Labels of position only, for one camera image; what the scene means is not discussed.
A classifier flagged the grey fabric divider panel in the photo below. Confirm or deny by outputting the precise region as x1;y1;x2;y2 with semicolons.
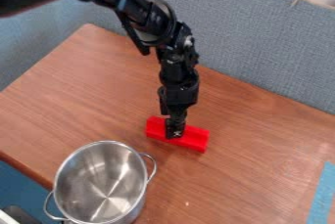
83;0;335;115

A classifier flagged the red plastic block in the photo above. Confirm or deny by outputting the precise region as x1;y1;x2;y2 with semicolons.
144;116;209;153

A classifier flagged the metal pot with handles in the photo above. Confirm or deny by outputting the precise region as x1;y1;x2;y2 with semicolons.
42;140;156;224

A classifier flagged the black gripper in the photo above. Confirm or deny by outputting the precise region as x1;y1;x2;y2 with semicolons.
156;68;199;139

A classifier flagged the dark object bottom left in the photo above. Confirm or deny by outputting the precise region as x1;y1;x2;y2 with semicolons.
1;205;41;224

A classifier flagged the blue tape strip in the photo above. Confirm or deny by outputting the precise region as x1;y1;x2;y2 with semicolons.
306;162;335;224

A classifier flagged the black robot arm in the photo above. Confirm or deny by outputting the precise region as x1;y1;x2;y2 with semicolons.
0;0;198;139

